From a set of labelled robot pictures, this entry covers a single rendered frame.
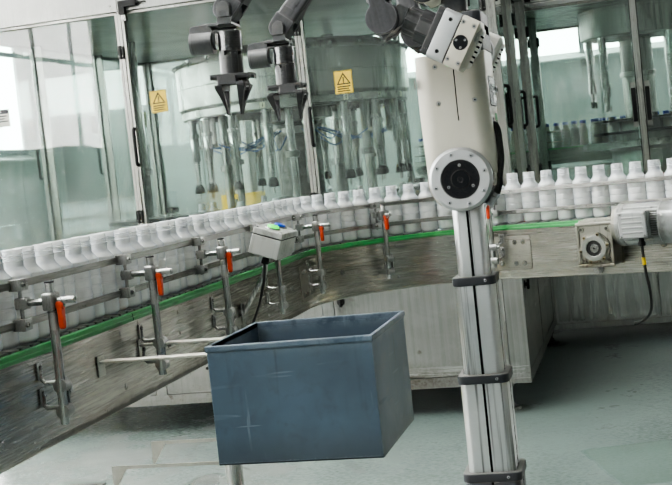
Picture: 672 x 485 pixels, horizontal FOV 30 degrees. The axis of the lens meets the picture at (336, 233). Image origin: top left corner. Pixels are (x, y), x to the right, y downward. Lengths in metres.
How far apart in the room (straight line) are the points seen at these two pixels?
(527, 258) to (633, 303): 3.72
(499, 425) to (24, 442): 1.43
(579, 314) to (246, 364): 5.70
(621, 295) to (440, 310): 2.07
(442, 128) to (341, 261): 1.08
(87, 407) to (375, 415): 0.54
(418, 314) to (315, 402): 3.79
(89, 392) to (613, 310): 5.75
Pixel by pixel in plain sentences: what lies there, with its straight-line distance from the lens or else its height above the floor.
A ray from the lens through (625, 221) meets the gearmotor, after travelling 3.86.
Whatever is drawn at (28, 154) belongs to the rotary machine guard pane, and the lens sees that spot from 6.64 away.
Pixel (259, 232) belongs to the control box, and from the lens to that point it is 3.14.
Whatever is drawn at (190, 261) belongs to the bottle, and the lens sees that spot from 3.01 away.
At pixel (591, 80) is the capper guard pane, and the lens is 7.81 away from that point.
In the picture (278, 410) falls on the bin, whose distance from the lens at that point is 2.28.
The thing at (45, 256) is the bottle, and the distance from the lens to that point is 2.36.
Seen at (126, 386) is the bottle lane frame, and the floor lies 0.86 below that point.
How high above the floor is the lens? 1.25
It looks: 3 degrees down
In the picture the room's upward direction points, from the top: 6 degrees counter-clockwise
